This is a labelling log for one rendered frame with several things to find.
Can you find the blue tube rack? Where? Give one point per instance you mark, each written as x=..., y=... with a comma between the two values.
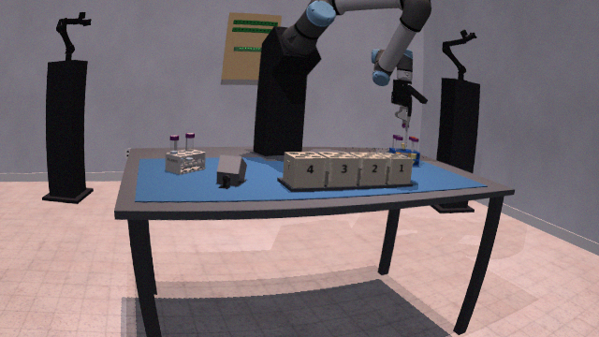
x=392, y=151

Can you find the blue bench mat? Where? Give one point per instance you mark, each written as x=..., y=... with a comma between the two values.
x=155, y=184

